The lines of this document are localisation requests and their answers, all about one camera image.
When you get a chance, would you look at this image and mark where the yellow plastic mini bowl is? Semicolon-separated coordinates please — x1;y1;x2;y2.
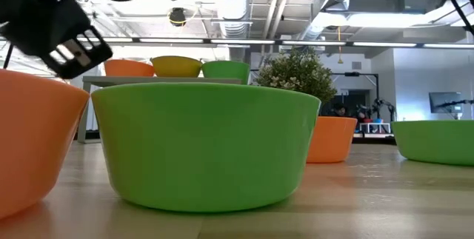
150;55;204;78

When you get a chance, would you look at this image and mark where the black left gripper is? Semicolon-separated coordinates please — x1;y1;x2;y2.
0;0;114;81

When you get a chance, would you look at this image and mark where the green plastic mini bowl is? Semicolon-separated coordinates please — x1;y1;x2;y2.
90;81;322;213
390;119;474;167
201;60;252;85

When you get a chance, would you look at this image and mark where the black ceiling-hung device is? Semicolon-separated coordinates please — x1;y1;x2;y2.
168;7;187;28

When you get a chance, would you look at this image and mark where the potted plant in black pot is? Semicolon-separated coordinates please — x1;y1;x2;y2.
253;46;338;118

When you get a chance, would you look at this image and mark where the pale green metal shelf stand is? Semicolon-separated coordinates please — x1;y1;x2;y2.
76;75;244;144

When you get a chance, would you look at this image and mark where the black bar with light strips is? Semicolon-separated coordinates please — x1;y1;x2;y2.
0;36;474;50

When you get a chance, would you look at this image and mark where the wall-mounted monitor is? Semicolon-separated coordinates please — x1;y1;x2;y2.
428;91;464;115

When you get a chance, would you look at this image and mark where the yellow hanging cord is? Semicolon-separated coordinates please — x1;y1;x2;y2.
336;26;344;65

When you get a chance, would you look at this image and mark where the small white table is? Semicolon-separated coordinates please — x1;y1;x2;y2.
358;121;392;135

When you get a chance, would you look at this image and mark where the silver corrugated ventilation duct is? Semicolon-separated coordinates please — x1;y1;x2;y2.
210;0;255;41

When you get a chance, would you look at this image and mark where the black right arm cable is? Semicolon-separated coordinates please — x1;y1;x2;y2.
438;0;474;37

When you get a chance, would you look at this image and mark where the person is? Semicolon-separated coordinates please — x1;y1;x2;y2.
330;101;350;118

